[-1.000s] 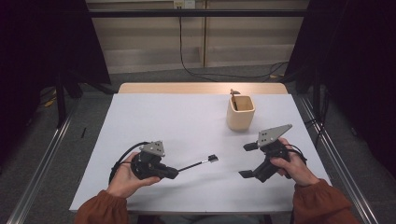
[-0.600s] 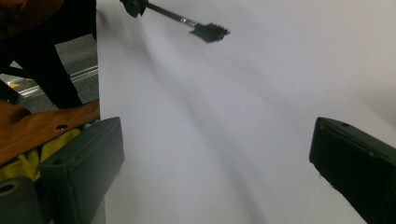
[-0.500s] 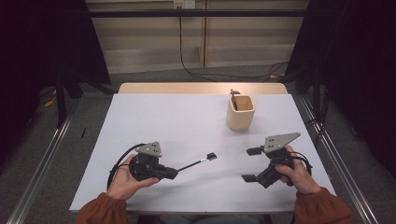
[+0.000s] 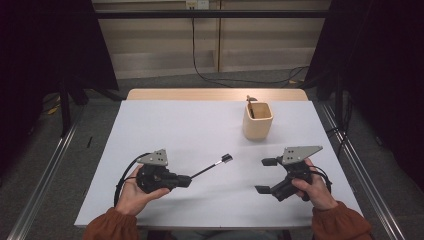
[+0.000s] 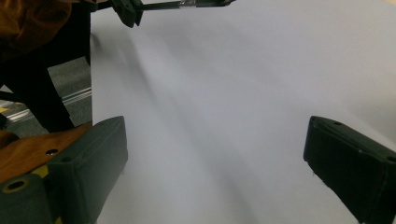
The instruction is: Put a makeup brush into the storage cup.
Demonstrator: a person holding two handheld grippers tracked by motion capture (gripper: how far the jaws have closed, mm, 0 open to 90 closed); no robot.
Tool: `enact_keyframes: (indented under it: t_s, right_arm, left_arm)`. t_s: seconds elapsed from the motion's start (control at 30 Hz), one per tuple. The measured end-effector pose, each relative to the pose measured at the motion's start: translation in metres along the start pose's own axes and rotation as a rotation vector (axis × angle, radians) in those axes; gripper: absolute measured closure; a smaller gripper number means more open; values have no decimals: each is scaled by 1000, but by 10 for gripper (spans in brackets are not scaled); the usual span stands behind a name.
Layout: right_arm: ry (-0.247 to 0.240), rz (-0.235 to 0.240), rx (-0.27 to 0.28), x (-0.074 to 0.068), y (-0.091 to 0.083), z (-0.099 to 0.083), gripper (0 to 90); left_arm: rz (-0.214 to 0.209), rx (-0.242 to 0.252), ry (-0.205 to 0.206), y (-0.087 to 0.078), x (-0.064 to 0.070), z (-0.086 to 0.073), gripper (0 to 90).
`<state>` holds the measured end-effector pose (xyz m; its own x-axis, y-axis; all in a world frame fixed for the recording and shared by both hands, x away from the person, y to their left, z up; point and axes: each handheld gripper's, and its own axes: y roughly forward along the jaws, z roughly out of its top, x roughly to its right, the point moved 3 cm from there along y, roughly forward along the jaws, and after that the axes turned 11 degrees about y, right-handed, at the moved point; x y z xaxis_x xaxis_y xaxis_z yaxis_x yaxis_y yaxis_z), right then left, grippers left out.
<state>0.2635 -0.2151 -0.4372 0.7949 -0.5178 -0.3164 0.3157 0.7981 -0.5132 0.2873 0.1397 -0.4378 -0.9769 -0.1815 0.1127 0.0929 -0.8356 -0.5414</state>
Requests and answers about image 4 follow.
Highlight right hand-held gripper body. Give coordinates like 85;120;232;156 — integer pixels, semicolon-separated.
270;145;324;203

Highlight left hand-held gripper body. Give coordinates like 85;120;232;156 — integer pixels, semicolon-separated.
135;148;181;195

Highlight beige square pen holder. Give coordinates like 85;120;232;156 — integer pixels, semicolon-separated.
242;101;274;141

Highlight black brush with square head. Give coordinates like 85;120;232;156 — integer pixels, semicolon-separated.
190;153;234;179

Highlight black pencil with orange end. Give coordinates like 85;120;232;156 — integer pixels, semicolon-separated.
246;94;256;120

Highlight person's left hand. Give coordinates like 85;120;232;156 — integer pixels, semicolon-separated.
114;164;171;217

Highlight person's right hand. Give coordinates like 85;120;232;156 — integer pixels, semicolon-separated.
291;158;339;211

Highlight white table cover sheet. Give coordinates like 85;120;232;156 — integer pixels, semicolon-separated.
73;99;363;230

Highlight black metal stand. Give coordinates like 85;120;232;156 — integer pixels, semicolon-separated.
59;78;73;138
334;73;346;129

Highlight black curtain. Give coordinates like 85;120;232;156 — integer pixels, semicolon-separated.
304;0;424;193
0;0;119;181

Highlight left hand-held gripper cable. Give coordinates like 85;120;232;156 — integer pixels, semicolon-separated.
113;152;151;208

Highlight hand-held gripper cable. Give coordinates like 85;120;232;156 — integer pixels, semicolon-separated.
113;152;151;208
308;164;333;194

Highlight right hand-held gripper cable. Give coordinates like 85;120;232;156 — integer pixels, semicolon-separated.
308;164;333;194

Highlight black floor cables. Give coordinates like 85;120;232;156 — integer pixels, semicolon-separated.
328;99;354;158

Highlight aluminium floor rail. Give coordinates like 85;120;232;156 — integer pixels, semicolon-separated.
319;101;406;240
6;106;86;240

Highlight black wall cable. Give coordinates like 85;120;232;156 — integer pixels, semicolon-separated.
191;8;309;88

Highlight black horizontal frame bar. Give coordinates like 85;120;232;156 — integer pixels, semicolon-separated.
94;9;329;19

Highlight white wall socket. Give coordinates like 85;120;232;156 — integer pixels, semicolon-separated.
185;0;210;10

